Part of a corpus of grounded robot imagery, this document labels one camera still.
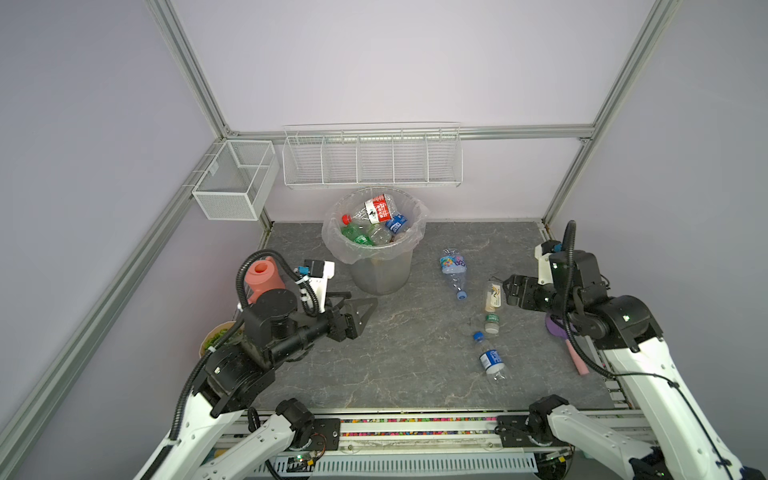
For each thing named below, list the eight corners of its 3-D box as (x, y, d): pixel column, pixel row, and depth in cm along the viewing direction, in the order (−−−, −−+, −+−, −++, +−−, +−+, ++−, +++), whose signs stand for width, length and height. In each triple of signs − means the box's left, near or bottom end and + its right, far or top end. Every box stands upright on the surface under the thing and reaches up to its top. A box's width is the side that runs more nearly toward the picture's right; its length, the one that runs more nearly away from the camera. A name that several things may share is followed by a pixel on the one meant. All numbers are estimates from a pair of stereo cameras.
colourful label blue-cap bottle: (445, 301, 100) (446, 294, 96) (439, 256, 112) (441, 248, 108) (469, 301, 100) (472, 293, 96) (461, 256, 112) (463, 248, 108)
